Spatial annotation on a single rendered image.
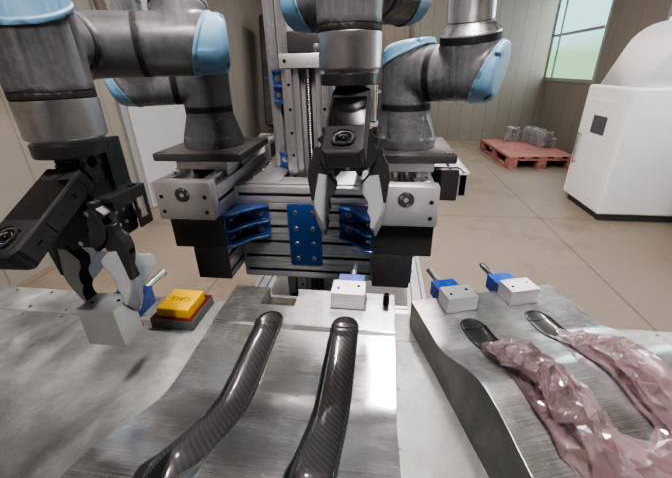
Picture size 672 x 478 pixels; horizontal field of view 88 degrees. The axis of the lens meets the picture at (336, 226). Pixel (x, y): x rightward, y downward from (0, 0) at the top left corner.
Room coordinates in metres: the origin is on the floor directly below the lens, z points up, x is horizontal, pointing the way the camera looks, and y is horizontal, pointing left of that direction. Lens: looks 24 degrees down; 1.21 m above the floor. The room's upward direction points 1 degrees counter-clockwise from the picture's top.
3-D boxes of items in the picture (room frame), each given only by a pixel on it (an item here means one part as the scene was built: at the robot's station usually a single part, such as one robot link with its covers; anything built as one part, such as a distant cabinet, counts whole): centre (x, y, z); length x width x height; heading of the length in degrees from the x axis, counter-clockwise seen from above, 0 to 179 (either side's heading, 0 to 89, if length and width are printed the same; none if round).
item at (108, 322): (0.40, 0.28, 0.93); 0.13 x 0.05 x 0.05; 172
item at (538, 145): (4.89, -2.68, 0.18); 1.26 x 0.87 x 0.36; 172
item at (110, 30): (0.48, 0.30, 1.25); 0.11 x 0.11 x 0.08; 17
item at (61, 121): (0.38, 0.29, 1.17); 0.08 x 0.08 x 0.05
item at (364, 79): (0.47, -0.02, 1.15); 0.09 x 0.08 x 0.12; 171
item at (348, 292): (0.48, -0.02, 0.89); 0.13 x 0.05 x 0.05; 171
